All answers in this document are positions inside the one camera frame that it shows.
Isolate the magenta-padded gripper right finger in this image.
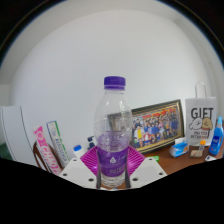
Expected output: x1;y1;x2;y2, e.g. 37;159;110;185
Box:
124;145;168;190

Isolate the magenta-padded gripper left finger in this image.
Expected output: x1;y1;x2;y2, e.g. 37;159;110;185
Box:
58;145;100;190

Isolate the clear purple-capped water bottle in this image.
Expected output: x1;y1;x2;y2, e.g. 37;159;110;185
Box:
93;75;134;190

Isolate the white blue-capped lotion bottle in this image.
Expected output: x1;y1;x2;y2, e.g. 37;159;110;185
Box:
73;144;88;160

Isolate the small green pack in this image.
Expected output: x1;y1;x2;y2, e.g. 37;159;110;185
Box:
146;155;161;163

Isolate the white shuttlecock tube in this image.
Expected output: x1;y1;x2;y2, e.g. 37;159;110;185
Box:
45;120;71;168

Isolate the framed group photo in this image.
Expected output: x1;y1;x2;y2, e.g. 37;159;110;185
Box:
128;98;185;155

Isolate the blue tissue pack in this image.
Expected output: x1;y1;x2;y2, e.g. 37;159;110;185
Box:
168;141;190;158

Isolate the pink shuttlecock tube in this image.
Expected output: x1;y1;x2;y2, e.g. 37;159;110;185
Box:
32;125;63;176

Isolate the small brown snack packet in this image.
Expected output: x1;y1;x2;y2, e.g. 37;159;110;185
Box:
189;149;204;158

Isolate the small orange-topped packet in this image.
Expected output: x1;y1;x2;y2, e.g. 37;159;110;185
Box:
198;139;207;151

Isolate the white cabinet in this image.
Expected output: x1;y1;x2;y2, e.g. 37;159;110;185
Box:
0;105;38;167

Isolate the white printed paper gift bag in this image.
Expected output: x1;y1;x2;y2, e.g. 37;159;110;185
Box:
184;80;218;147

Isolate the blue detergent bottle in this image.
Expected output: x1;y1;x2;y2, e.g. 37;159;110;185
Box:
208;115;224;157

